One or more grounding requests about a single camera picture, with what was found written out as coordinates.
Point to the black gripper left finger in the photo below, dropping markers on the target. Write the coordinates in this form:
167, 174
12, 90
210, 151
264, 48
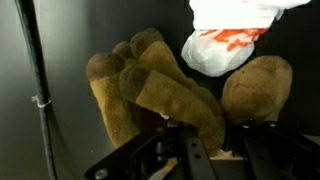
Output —
138, 159

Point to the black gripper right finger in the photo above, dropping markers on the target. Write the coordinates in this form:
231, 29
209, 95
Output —
275, 152

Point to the brown plush animal toy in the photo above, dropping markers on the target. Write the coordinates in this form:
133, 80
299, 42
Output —
139, 83

